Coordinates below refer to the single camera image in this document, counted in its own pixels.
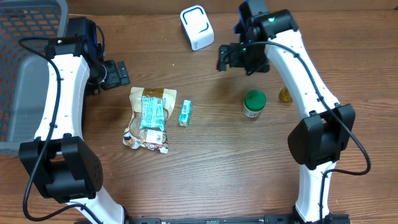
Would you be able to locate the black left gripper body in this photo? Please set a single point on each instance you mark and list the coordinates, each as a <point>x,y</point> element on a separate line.
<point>107,76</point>

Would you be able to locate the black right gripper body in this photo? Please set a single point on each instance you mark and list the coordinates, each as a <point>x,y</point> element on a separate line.
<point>249,57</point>

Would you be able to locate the green lid white jar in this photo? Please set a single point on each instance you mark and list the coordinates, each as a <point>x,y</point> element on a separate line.
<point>253,103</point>

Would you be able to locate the yellow oil bottle silver cap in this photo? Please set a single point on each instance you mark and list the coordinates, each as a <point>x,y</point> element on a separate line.
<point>284,95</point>

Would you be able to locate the brown snack packet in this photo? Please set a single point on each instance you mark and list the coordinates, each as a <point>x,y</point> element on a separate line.
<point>135,96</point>

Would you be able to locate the teal snack packet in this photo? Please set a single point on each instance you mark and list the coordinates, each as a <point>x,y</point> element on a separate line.
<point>153,115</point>

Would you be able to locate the white labelled snack packet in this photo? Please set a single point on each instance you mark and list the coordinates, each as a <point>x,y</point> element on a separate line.
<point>150,139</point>

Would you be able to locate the green white Kleenex tissue pack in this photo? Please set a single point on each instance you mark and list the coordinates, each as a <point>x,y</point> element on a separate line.
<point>185,114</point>

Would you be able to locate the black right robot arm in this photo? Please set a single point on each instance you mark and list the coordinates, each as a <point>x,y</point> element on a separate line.
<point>325,125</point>

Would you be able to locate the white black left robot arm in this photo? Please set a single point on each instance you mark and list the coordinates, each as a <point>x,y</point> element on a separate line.
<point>60,164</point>

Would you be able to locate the white barcode scanner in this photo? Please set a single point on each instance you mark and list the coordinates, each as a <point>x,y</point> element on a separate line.
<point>197,28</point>

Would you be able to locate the brown cardboard back panel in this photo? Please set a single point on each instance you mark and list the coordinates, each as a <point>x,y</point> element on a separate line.
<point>138,7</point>

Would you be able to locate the grey plastic mesh basket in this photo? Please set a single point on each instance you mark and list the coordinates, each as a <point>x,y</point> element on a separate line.
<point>24,76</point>

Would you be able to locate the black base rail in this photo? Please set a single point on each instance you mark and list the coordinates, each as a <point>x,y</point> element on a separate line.
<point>267,219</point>

